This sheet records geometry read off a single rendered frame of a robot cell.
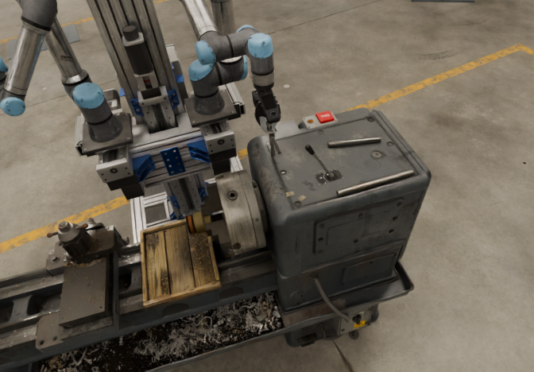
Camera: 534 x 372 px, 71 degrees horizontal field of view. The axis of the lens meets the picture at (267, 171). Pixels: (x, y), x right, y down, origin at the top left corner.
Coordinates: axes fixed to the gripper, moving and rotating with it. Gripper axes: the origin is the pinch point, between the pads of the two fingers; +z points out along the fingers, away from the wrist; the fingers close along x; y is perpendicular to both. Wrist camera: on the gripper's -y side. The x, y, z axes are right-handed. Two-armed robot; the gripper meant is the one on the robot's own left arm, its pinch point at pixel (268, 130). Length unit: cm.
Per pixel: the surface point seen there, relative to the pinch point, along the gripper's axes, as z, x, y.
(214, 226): 24.8, 28.3, -17.3
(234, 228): 18.3, 21.4, -25.2
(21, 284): 51, 114, 0
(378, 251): 49, -34, -34
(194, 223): 24.1, 35.3, -14.0
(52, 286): 49, 100, -7
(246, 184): 11.1, 13.1, -13.1
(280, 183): 9.3, 1.8, -18.0
